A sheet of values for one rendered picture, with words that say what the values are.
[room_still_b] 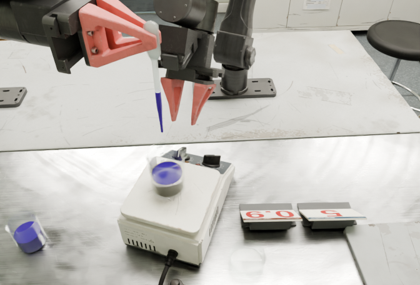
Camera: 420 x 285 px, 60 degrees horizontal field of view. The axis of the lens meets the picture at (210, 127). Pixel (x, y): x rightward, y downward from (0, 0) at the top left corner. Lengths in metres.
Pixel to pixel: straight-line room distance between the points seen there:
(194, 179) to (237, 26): 0.36
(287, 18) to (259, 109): 2.26
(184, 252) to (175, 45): 0.29
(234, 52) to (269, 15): 2.25
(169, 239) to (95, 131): 0.36
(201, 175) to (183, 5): 0.25
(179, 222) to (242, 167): 0.23
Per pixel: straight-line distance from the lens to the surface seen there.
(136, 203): 0.54
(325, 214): 0.63
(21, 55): 1.16
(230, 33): 0.79
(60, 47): 0.42
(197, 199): 0.54
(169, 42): 0.51
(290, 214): 0.62
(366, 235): 0.64
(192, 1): 0.52
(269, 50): 1.07
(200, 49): 0.57
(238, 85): 0.85
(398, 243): 0.66
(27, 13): 0.44
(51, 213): 0.69
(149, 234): 0.54
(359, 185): 0.72
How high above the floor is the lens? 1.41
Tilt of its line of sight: 41 degrees down
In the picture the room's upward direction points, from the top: straight up
